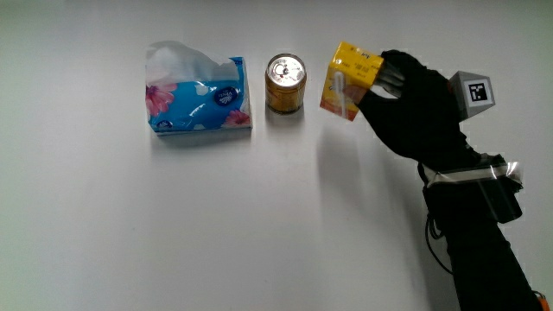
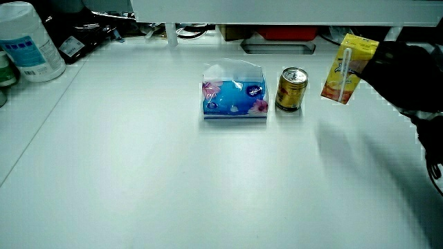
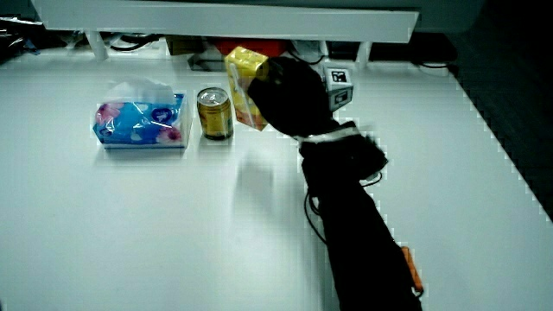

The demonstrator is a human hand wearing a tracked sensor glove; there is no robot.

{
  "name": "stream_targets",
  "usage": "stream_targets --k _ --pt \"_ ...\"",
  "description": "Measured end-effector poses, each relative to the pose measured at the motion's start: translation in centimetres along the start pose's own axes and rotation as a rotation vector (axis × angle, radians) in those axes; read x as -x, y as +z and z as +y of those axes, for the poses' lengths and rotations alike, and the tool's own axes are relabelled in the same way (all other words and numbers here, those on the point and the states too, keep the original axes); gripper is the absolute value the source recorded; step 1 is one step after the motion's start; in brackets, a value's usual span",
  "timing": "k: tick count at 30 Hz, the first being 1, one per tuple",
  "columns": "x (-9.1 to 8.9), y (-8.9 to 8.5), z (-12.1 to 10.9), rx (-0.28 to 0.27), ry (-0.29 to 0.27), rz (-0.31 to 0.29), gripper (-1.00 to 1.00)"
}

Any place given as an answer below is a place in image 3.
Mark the person's right hand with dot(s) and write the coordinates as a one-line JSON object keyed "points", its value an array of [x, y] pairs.
{"points": [[294, 101]]}

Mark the yellow ice redtea carton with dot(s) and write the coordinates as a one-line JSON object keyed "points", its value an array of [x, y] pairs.
{"points": [[243, 82]]}

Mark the red object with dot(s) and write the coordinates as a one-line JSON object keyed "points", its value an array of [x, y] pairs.
{"points": [[252, 45]]}

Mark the gold drink can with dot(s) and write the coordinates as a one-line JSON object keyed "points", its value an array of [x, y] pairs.
{"points": [[214, 113]]}

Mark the white raised shelf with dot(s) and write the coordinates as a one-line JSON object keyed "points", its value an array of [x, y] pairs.
{"points": [[224, 19]]}

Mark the brown cardboard box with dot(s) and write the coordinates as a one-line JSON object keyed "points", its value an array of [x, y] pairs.
{"points": [[185, 45]]}

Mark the blue floral tissue pack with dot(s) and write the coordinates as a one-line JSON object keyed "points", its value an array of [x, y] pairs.
{"points": [[140, 121]]}

